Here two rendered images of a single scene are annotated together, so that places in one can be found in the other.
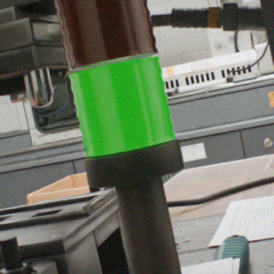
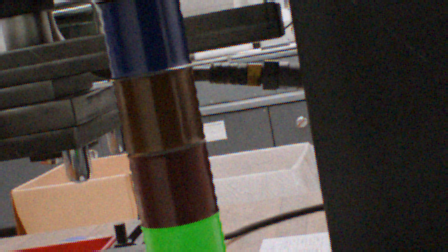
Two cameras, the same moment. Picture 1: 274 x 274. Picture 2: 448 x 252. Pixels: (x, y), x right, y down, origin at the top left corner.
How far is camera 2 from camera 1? 0.14 m
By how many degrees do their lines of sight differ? 5
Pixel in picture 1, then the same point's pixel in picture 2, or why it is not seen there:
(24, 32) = (66, 114)
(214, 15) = (255, 74)
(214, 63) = not seen: hidden behind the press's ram
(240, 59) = not seen: hidden behind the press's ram
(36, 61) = (78, 143)
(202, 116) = (222, 89)
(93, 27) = (167, 198)
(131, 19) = (198, 189)
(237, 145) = (264, 124)
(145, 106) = not seen: outside the picture
